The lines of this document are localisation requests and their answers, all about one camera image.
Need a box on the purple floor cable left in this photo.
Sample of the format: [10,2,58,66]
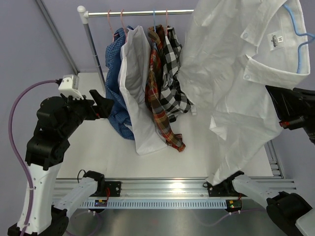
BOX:
[66,211,104,236]

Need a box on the white hanging shirt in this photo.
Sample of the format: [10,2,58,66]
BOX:
[118,26,166,155]

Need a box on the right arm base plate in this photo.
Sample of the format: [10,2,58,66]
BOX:
[203,180,242,197]

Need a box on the red brown plaid shirt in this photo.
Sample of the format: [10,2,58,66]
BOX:
[145,25,186,152]

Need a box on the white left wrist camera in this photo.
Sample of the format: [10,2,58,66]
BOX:
[58,74,83,100]

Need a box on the blue hanger on rack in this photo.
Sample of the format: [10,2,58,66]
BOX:
[153,9,157,32]

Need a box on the aluminium mounting rail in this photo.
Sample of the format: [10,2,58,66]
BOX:
[53,177,297,199]

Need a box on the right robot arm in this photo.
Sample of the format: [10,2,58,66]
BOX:
[203,86,315,236]

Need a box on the pink hanger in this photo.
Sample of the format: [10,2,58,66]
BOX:
[120,9,128,43]
[164,9,174,36]
[107,9,119,42]

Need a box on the blue plastic hanger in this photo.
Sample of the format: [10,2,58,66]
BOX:
[283,3,315,74]

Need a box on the blue checked shirt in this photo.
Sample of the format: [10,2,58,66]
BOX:
[105,28,134,140]

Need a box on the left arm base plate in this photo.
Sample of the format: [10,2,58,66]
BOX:
[91,181,122,197]

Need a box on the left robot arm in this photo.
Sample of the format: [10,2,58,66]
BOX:
[7,89,114,236]

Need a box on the white slotted cable duct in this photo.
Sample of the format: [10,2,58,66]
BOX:
[79,199,227,209]

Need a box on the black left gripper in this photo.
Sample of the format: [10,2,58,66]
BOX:
[61,89,114,138]

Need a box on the white linen shirt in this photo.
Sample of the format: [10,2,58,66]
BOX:
[178,0,311,185]

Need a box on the metal clothes rack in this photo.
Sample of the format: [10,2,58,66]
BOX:
[77,5,193,90]

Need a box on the black white checked shirt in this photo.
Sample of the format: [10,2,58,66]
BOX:
[160,29,193,122]

